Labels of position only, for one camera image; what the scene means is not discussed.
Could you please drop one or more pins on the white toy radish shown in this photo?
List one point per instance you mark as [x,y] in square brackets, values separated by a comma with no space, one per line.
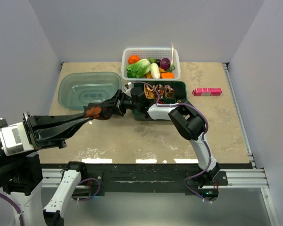
[154,70]

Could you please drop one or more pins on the orange toy carrot slice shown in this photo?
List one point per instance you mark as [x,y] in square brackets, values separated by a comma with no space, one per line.
[167,75]

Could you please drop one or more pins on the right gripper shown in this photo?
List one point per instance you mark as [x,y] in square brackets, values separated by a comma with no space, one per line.
[116,110]

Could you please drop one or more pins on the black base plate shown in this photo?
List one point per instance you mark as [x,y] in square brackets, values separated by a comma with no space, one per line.
[157,178]

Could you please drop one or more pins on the rolled patterned dark tie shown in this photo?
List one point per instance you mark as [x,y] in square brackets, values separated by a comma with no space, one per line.
[160,89]

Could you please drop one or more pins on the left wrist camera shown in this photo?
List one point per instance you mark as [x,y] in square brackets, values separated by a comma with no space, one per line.
[14,138]

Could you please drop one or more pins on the green compartment tray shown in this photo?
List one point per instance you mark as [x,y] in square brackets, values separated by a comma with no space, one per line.
[178,86]

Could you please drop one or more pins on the pink rectangular box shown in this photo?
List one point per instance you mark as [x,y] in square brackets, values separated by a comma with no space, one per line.
[207,92]

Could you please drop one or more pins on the orange toy pumpkin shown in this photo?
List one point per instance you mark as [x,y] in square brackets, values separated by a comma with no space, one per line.
[133,59]

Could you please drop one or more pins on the rolled purple gold tie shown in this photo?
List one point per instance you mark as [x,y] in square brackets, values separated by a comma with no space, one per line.
[169,92]

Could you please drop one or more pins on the teal transparent plastic bin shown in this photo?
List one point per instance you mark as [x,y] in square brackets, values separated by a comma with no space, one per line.
[79,89]

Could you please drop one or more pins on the rolled yellow tie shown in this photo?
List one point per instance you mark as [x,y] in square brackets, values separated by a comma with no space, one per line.
[149,91]

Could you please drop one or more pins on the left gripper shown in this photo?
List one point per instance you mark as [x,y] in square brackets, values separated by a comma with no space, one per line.
[54,135]

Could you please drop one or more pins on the purple toy onion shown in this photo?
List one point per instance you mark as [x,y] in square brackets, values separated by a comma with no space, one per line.
[165,63]

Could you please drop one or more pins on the white perforated basket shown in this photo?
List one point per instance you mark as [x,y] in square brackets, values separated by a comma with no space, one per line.
[154,52]

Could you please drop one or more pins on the green toy lettuce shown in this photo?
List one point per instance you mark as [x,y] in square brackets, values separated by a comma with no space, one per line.
[138,70]

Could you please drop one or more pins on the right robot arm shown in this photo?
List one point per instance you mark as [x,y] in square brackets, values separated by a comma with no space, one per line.
[189,122]

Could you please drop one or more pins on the dark orange floral tie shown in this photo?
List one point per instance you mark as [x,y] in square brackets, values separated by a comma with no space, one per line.
[99,111]

